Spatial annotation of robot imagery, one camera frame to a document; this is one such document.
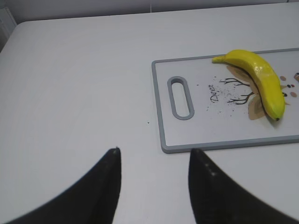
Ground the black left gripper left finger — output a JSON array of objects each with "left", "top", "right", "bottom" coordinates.
[{"left": 11, "top": 147, "right": 121, "bottom": 224}]

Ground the yellow plastic banana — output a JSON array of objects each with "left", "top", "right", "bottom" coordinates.
[{"left": 212, "top": 49, "right": 285, "bottom": 121}]

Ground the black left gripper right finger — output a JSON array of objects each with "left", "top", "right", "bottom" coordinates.
[{"left": 188, "top": 148, "right": 298, "bottom": 224}]

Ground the white grey-rimmed cutting board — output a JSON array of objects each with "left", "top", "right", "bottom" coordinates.
[{"left": 152, "top": 48, "right": 299, "bottom": 153}]

